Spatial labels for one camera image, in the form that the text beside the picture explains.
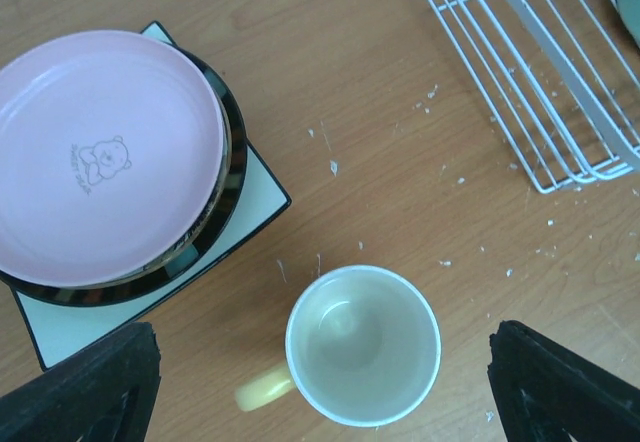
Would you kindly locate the yellow ceramic mug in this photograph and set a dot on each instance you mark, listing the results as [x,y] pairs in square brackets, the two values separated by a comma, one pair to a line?
[362,346]

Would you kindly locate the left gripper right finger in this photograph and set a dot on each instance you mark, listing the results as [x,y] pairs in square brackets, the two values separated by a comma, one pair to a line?
[545,392]

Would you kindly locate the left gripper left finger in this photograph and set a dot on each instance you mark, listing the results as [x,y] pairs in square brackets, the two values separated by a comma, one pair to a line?
[105,392]

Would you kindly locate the white wire dish rack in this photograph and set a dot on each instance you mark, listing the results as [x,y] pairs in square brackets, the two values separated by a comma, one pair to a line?
[561,80]

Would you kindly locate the pink round plate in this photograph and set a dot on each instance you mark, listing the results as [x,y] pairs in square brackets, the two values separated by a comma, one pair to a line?
[113,148]

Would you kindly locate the black round plate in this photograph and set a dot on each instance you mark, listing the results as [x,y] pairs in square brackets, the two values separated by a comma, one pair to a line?
[218,217]

